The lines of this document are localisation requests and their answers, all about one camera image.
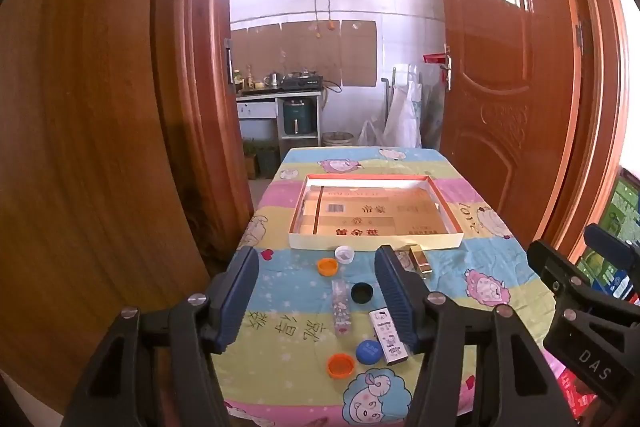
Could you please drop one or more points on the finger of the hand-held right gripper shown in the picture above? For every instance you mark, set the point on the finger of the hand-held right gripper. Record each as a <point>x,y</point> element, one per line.
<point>607,243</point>
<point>550,259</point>

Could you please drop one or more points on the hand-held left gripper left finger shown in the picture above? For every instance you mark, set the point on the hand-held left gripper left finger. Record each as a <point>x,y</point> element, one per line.
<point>237,299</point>

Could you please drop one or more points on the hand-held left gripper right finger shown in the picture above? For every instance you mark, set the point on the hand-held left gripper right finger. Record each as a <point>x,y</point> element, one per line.
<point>395,299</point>

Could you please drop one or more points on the black bottle cap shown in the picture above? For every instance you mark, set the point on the black bottle cap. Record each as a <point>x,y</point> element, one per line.
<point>362,292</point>

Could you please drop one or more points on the white cartoon print box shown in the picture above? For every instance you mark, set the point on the white cartoon print box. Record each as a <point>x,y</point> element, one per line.
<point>384,332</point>

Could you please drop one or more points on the small gold box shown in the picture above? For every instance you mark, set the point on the small gold box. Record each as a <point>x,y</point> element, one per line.
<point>420,259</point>

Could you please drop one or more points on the clear patterned plastic case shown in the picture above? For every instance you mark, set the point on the clear patterned plastic case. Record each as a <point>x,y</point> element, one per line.
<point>340,307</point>

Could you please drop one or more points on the blue bottle cap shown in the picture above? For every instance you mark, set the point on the blue bottle cap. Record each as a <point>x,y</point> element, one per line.
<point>368,352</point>

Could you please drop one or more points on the white bottle cap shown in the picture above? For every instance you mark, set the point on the white bottle cap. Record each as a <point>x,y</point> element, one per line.
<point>344,254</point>

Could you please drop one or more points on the light orange bottle cap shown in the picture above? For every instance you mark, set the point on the light orange bottle cap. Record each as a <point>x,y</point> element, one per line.
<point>327,267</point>

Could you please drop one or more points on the deep orange bottle cap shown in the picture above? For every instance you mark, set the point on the deep orange bottle cap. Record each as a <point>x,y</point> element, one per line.
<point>341,366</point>

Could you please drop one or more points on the orange rimmed cardboard box tray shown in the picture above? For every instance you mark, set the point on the orange rimmed cardboard box tray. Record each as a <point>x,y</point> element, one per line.
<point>370,212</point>

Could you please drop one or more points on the green cartons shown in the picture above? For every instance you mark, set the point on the green cartons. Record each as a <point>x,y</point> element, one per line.
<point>620,217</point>

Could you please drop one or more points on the red carton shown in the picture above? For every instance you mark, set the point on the red carton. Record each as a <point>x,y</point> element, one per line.
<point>575,389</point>

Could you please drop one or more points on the cartoon sheep printed blanket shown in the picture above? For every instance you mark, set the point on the cartoon sheep printed blanket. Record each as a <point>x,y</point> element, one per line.
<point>295,212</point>

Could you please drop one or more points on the plant box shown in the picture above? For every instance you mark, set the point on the plant box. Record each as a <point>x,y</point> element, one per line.
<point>260,157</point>

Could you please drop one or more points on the white bucket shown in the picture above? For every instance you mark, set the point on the white bucket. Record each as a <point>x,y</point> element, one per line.
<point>338,139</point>

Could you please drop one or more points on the white plastic bag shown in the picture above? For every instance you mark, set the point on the white plastic bag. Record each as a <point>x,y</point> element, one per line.
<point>405,112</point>

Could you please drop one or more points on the white kitchen counter cabinet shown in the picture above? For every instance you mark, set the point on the white kitchen counter cabinet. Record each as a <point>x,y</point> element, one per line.
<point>257,109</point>

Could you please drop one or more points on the green air fryer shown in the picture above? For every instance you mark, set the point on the green air fryer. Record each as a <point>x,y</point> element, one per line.
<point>299,117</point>

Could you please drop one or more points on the grey metal pipe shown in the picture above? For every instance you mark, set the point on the grey metal pipe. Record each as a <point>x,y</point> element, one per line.
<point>385,102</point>

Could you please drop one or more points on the carved wooden door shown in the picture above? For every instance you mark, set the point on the carved wooden door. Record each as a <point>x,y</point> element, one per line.
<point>500,57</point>

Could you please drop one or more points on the yellow oil bottle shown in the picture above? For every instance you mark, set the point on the yellow oil bottle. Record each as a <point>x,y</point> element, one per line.
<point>237,79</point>

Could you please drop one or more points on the steel kettle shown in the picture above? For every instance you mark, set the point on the steel kettle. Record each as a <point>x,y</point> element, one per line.
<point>271,80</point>

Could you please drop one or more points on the black gas stove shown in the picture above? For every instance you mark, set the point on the black gas stove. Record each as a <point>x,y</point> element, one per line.
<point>301,82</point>

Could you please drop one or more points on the plain wooden panel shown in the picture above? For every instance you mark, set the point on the plain wooden panel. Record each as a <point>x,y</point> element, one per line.
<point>75,132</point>

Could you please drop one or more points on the red paper strip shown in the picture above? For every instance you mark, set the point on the red paper strip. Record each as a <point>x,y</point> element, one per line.
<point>433,57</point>

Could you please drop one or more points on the wooden door frame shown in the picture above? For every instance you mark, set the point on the wooden door frame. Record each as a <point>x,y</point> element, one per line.
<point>200,57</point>

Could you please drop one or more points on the cardboard sheets on wall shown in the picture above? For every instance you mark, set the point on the cardboard sheets on wall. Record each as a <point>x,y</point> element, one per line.
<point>305,47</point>

